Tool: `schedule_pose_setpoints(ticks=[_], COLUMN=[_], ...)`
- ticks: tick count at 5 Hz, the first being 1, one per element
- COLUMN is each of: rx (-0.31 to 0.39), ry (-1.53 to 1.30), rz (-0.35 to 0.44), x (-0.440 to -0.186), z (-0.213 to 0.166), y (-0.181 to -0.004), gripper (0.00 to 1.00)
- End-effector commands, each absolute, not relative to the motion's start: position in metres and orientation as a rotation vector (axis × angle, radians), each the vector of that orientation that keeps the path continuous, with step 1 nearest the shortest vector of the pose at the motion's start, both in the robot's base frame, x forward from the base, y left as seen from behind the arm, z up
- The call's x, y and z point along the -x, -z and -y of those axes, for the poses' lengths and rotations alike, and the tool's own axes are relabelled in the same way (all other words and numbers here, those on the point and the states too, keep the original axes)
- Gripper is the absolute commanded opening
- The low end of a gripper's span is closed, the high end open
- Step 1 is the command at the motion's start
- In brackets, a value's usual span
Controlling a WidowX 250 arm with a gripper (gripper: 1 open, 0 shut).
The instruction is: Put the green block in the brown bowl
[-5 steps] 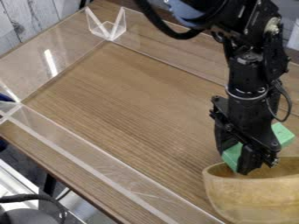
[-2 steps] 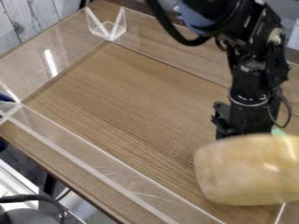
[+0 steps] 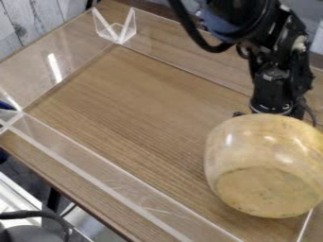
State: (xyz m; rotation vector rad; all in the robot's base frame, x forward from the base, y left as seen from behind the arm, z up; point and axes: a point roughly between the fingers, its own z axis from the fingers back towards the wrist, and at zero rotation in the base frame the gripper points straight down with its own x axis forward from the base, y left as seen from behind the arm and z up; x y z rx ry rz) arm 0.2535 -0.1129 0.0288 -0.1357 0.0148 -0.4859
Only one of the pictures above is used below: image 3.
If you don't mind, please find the black cable loop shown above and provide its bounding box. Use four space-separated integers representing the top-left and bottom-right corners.
0 209 72 242

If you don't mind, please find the clear acrylic tray wall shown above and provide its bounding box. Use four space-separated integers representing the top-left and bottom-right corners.
0 6 323 242

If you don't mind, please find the light wooden bowl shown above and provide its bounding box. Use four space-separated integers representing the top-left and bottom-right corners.
203 114 323 218

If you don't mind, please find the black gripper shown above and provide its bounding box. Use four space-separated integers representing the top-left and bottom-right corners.
233 112 246 117

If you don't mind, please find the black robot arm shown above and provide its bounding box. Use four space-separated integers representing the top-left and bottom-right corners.
168 0 314 120

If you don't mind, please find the black table leg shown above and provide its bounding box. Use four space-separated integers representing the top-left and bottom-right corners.
47 188 62 212

